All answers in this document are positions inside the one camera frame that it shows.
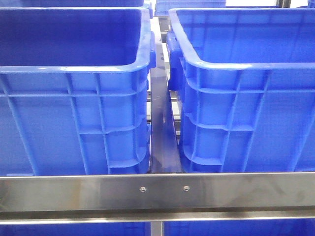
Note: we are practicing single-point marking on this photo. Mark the steel rack centre divider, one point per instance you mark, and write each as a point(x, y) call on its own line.
point(164, 147)

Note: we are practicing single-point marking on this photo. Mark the left blue plastic crate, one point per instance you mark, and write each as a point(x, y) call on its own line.
point(73, 90)

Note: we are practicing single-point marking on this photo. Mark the blue plastic crate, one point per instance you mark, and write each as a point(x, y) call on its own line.
point(73, 90)
point(247, 89)

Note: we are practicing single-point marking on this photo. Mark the right blue plastic crate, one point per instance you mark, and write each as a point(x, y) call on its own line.
point(247, 89)

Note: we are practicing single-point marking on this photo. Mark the far centre blue crate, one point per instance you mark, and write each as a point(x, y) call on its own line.
point(163, 6)

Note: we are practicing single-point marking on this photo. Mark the lower left blue crate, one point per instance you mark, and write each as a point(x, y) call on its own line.
point(85, 229)

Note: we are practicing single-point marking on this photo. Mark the far left blue crate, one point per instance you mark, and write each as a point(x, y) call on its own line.
point(86, 3)

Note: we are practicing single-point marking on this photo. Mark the lower right blue crate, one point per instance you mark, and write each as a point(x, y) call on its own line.
point(282, 227)

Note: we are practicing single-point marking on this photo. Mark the steel rack front rail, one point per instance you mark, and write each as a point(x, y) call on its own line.
point(156, 197)

